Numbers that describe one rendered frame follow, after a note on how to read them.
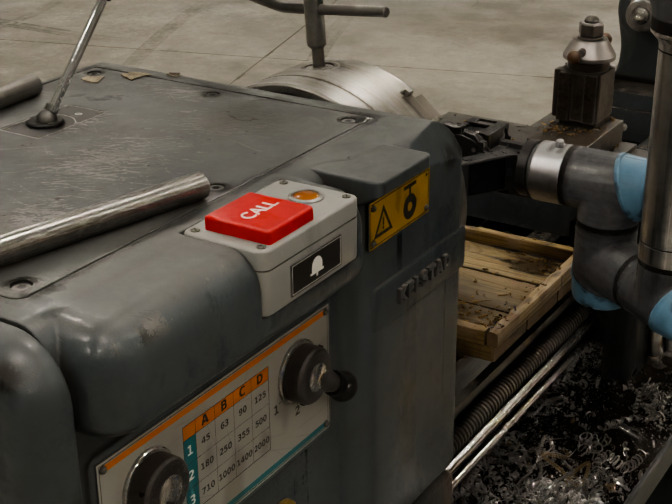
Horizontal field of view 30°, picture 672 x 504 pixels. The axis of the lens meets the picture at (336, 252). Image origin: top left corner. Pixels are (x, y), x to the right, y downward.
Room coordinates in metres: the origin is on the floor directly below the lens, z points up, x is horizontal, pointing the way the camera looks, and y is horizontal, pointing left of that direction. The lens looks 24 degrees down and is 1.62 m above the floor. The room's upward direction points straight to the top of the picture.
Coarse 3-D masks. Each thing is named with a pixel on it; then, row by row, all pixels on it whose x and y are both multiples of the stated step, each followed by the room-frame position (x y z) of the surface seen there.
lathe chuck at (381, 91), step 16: (304, 64) 1.41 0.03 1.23; (336, 64) 1.39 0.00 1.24; (352, 64) 1.39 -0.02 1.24; (368, 64) 1.39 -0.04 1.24; (336, 80) 1.33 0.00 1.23; (352, 80) 1.34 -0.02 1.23; (368, 80) 1.35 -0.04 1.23; (384, 80) 1.36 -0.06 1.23; (400, 80) 1.37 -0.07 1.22; (368, 96) 1.31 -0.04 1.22; (384, 96) 1.33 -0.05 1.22; (400, 96) 1.34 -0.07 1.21; (400, 112) 1.31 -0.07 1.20; (464, 192) 1.32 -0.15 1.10; (464, 208) 1.32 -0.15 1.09; (464, 224) 1.32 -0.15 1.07
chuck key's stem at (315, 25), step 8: (304, 0) 1.38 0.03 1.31; (312, 0) 1.38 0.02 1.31; (320, 0) 1.38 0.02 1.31; (304, 8) 1.38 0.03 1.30; (312, 8) 1.38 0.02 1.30; (312, 16) 1.38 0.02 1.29; (320, 16) 1.38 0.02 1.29; (312, 24) 1.37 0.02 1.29; (320, 24) 1.38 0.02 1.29; (312, 32) 1.37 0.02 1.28; (320, 32) 1.38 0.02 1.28; (312, 40) 1.37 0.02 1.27; (320, 40) 1.37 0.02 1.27; (312, 48) 1.38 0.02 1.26; (320, 48) 1.38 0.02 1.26; (312, 56) 1.38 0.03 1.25; (320, 56) 1.38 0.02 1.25; (320, 64) 1.38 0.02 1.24
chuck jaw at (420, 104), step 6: (408, 96) 1.36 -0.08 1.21; (420, 96) 1.40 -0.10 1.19; (408, 102) 1.35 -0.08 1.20; (414, 102) 1.36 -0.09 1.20; (420, 102) 1.39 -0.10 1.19; (426, 102) 1.40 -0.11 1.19; (414, 108) 1.35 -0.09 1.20; (420, 108) 1.36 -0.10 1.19; (426, 108) 1.39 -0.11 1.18; (432, 108) 1.40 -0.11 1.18; (420, 114) 1.35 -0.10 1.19; (426, 114) 1.35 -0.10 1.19; (432, 114) 1.39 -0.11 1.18; (438, 114) 1.39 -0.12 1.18
